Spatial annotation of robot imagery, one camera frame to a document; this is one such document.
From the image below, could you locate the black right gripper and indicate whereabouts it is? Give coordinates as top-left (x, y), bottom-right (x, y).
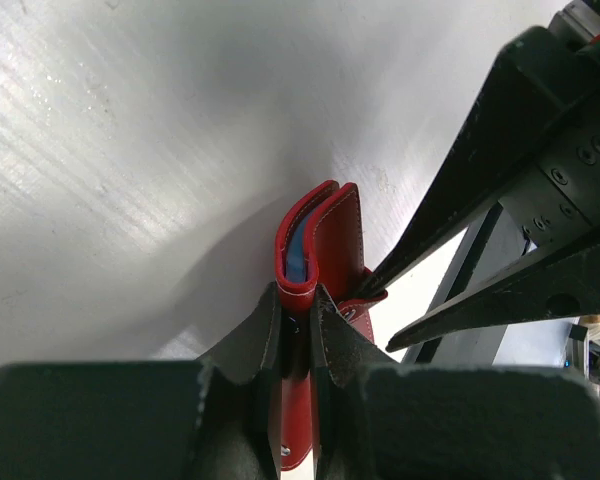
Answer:
top-left (355, 1), bottom-right (600, 352)

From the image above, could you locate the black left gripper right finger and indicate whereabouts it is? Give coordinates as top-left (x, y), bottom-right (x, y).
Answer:
top-left (310, 288), bottom-right (600, 479)

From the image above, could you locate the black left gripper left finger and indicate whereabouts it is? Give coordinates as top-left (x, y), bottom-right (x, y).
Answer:
top-left (0, 285), bottom-right (282, 479)

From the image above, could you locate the red leather card holder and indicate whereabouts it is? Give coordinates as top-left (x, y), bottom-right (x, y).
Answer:
top-left (274, 180), bottom-right (388, 472)

